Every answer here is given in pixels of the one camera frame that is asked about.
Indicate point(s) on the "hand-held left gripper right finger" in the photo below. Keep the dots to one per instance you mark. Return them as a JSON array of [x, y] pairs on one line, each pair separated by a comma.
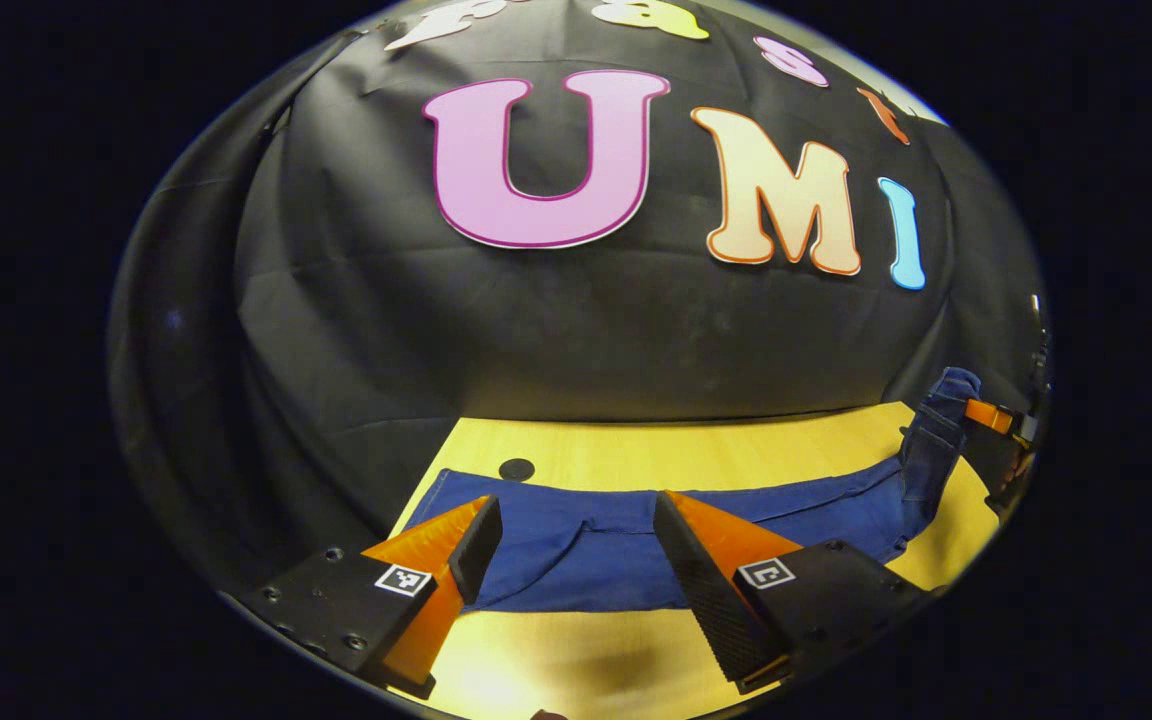
[[701, 590]]

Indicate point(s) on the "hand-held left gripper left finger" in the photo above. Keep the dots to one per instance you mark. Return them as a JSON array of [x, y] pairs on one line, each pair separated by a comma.
[[481, 550]]

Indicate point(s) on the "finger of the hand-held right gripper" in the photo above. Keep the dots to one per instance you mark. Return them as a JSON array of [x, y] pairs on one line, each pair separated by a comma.
[[991, 415]]

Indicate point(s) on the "blue jeans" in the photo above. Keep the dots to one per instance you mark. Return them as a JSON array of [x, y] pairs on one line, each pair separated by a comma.
[[586, 550]]

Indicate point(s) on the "black backdrop cloth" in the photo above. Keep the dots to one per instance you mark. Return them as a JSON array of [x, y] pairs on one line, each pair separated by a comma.
[[586, 320]]

